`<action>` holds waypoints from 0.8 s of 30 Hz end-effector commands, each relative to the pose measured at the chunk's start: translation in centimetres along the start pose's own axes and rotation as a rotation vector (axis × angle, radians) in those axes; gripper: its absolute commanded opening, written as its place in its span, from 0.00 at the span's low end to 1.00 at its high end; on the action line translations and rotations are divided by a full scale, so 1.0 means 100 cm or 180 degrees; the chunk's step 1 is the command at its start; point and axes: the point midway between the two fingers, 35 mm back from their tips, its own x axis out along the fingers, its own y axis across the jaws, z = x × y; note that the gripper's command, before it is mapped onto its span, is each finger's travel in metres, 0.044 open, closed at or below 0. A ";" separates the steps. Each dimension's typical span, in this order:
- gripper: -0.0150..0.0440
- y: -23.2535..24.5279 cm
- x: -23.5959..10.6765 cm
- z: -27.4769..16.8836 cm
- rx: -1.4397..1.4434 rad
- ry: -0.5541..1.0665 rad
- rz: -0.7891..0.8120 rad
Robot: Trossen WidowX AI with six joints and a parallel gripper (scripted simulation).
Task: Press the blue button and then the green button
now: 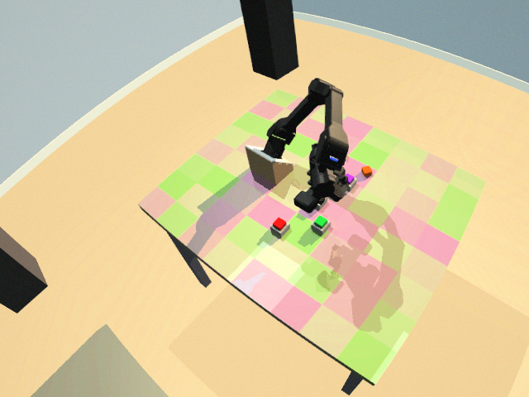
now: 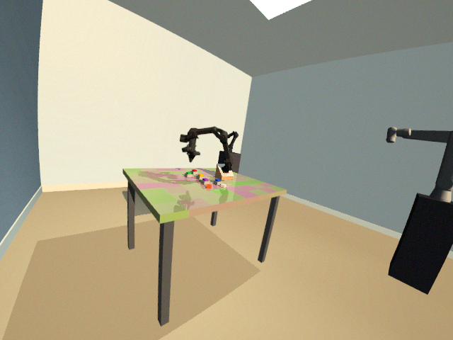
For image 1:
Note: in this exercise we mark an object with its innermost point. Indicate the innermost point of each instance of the red button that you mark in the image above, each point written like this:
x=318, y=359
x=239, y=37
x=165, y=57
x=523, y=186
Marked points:
x=279, y=227

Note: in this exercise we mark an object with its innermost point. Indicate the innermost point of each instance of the purple button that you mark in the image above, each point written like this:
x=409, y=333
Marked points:
x=351, y=182

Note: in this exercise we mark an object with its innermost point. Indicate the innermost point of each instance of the green button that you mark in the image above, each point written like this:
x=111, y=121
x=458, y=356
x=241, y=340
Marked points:
x=320, y=224

